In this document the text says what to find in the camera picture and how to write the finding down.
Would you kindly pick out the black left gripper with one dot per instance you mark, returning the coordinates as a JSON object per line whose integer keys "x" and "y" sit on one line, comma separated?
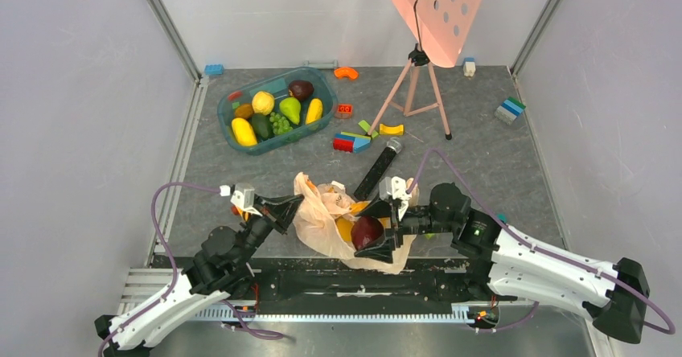
{"x": 279, "y": 210}

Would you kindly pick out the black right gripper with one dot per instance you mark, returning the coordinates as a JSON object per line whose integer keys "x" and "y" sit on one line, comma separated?
{"x": 397, "y": 222}

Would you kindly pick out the dark red fake apple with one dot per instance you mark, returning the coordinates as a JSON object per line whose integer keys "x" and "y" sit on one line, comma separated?
{"x": 365, "y": 230}

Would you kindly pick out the translucent banana print plastic bag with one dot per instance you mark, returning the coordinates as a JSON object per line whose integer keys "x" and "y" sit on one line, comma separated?
{"x": 315, "y": 226}

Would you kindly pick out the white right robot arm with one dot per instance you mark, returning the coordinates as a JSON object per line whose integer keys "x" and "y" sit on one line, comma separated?
{"x": 508, "y": 263}

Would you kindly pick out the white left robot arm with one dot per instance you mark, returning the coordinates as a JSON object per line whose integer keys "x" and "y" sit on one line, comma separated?
{"x": 219, "y": 270}

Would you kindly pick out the orange fake fruit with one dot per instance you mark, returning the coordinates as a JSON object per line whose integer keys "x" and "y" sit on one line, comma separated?
{"x": 344, "y": 225}

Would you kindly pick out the green fake grapes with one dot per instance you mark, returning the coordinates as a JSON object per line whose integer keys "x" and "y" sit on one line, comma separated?
{"x": 280, "y": 124}

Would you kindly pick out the large yellow fake mango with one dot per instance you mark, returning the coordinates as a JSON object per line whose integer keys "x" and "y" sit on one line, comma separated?
{"x": 243, "y": 132}

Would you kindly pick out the dark green fake avocado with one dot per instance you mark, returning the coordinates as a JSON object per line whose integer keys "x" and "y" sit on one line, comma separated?
{"x": 262, "y": 126}

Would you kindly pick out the small yellow fake mango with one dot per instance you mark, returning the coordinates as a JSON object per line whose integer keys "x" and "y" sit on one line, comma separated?
{"x": 315, "y": 111}

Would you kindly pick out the green fake pear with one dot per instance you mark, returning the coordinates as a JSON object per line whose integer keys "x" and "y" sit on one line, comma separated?
{"x": 291, "y": 108}

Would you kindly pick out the brown fake kiwi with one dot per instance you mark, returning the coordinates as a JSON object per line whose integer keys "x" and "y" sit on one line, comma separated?
{"x": 244, "y": 111}

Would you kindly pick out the yellow fake lemon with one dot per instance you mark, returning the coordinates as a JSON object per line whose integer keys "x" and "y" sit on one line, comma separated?
{"x": 263, "y": 103}

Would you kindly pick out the dark red fake fruit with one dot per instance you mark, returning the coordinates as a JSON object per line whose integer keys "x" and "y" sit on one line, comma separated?
{"x": 301, "y": 90}

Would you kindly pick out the orange red toy brick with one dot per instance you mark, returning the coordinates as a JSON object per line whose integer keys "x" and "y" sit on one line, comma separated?
{"x": 241, "y": 213}

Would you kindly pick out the red blue green brick stack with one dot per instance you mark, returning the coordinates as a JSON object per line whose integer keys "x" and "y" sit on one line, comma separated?
{"x": 351, "y": 142}

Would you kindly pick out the yellow arch toy brick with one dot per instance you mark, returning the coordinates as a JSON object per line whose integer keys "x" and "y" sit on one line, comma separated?
{"x": 391, "y": 130}

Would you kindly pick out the teal plastic basket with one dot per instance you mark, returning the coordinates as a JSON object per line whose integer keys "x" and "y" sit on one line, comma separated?
{"x": 278, "y": 86}

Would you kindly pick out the lime green toy brick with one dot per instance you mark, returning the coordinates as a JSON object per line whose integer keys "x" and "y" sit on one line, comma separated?
{"x": 366, "y": 127}

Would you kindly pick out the red orange round brick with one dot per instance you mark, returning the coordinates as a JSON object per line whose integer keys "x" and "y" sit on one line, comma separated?
{"x": 344, "y": 111}

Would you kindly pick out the orange curved toy brick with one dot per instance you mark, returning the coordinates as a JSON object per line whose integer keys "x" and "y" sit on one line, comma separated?
{"x": 346, "y": 73}

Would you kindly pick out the blue toy brick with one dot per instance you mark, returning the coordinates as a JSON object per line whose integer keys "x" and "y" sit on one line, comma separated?
{"x": 213, "y": 69}

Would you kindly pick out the stacked grey blue green bricks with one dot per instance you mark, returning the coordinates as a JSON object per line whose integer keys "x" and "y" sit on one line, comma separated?
{"x": 509, "y": 110}

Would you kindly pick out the white toy brick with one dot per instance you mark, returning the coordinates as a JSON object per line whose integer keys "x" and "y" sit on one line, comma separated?
{"x": 469, "y": 67}

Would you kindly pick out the pink perforated board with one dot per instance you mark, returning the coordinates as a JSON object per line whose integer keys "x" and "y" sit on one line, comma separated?
{"x": 440, "y": 26}

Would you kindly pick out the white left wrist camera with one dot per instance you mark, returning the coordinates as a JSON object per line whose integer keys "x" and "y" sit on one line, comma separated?
{"x": 243, "y": 197}

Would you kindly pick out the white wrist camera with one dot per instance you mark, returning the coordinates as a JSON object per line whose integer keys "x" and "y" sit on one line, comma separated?
{"x": 393, "y": 191}
{"x": 243, "y": 197}

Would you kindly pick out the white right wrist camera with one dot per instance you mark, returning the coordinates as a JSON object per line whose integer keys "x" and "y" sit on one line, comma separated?
{"x": 393, "y": 191}

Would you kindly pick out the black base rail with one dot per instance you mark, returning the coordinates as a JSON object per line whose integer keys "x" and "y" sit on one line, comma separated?
{"x": 289, "y": 285}

